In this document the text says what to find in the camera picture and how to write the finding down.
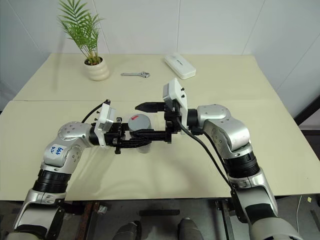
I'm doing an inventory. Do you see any black flat bar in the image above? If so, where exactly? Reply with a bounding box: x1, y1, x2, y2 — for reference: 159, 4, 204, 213
139, 209, 181, 217

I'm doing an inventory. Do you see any rusty table frame bar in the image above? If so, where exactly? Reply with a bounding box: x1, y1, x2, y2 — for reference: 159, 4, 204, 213
80, 201, 101, 240

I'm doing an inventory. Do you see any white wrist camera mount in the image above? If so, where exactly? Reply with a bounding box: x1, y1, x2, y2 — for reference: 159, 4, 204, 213
94, 103, 117, 146
162, 77, 189, 126

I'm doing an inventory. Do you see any black table frame bar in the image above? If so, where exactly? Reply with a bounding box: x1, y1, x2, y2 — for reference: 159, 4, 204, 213
216, 199, 236, 240

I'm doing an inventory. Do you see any cream ribbed plant pot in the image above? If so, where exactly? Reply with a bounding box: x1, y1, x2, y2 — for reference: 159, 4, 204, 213
83, 56, 110, 82

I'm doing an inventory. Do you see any white oblong box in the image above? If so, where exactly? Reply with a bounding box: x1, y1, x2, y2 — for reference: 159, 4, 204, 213
164, 52, 197, 80

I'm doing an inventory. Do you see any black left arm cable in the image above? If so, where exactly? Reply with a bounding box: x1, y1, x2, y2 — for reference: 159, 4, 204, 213
81, 99, 111, 124

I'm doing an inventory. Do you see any green palm plant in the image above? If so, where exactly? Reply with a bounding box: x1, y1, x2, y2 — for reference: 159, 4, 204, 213
56, 0, 105, 65

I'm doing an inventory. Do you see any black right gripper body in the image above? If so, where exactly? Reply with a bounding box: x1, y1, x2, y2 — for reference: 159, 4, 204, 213
163, 101, 185, 145

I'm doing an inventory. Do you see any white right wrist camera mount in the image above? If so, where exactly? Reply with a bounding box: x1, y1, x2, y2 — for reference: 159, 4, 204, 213
162, 77, 189, 126

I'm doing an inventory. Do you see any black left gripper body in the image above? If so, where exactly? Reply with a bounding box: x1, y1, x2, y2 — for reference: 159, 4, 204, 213
104, 116, 126, 155

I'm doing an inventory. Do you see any silver adjustable wrench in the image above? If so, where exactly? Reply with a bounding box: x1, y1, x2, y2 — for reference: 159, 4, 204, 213
120, 71, 151, 79

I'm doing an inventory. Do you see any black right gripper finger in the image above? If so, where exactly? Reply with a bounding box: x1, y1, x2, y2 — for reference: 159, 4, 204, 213
129, 129, 167, 143
134, 101, 166, 113

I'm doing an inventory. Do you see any dark rounded shape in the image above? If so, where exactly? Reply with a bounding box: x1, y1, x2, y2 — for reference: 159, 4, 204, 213
177, 216, 201, 240
116, 220, 143, 240

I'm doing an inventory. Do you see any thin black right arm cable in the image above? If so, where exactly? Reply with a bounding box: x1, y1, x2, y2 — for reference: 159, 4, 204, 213
198, 129, 232, 183

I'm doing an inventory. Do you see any dark furniture piece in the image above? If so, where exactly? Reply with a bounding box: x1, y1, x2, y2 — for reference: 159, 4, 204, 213
296, 82, 320, 163

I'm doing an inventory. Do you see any grey jar lid red mark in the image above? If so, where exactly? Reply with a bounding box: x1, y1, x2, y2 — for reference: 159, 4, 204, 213
127, 114, 152, 133

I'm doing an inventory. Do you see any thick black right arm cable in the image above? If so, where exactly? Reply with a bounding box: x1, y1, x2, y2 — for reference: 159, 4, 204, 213
174, 116, 237, 193

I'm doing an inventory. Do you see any thin white cable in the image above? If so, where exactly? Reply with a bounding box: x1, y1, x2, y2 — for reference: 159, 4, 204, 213
296, 195, 304, 227

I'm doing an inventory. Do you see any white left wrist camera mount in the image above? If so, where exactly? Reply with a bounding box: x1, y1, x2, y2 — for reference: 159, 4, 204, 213
94, 103, 117, 146

